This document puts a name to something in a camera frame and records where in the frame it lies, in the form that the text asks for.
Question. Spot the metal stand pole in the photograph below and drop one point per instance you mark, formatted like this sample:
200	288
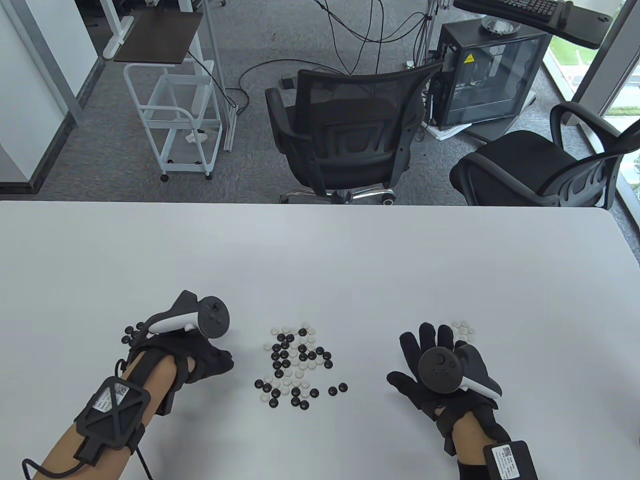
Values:
429	30

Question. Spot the person's left forearm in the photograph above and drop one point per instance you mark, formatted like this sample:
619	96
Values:
155	380

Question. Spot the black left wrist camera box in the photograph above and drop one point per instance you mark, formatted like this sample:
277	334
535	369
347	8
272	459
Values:
112	415

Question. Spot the black keyboard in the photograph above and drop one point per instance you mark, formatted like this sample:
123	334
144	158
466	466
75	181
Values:
525	6

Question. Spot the black white left hand controller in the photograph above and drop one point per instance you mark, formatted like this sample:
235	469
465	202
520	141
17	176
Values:
212	317

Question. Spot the person's right hand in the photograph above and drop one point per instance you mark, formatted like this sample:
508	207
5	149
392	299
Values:
417	360

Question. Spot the group of black Go stones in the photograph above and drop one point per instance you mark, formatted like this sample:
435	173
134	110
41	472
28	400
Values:
129	331

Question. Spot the black white right hand controller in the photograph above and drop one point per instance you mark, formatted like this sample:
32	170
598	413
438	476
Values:
440	372

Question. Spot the pile of mixed Go stones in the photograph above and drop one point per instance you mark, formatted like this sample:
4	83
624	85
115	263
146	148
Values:
290	360

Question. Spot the black white hand controller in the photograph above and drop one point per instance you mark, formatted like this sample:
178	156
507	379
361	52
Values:
212	317
440	372

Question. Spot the black mesh office chair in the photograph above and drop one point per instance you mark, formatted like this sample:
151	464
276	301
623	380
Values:
350	90

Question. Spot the white rolling cart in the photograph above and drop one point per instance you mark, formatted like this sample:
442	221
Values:
187	92

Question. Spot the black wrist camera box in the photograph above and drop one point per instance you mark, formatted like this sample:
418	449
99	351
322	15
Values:
112	415
511	462

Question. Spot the white papers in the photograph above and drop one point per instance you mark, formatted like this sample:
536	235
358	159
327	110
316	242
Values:
445	132

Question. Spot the white desk leg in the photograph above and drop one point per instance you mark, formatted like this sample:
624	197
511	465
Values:
112	25

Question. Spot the black office chair curved armrests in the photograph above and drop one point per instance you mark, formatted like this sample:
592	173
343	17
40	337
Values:
515	155

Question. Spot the black power adapter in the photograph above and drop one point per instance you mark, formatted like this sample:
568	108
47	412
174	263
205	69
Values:
287	81

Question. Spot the group of white Go stones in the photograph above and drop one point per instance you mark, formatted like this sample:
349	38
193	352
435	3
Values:
465	330

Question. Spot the black glass computer tower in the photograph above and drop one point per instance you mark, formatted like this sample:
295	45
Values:
490	75

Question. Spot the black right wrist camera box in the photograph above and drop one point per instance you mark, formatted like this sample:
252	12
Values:
511	462

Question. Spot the person's left hand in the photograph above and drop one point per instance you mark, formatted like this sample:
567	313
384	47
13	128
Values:
205	357

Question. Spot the silver dish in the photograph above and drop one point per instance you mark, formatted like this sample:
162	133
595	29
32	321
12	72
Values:
500	26

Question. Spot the brown top side table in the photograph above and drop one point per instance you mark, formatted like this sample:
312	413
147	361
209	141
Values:
160	37

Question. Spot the white crumpled tissue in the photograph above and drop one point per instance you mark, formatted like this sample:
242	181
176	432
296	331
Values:
196	136

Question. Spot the black keyboard tray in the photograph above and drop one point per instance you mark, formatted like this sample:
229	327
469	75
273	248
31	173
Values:
575	30

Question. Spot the black computer mouse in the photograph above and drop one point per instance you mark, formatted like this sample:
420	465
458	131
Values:
565	12

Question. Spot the aluminium profile rods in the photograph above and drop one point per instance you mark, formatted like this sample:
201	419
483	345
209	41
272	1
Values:
217	60

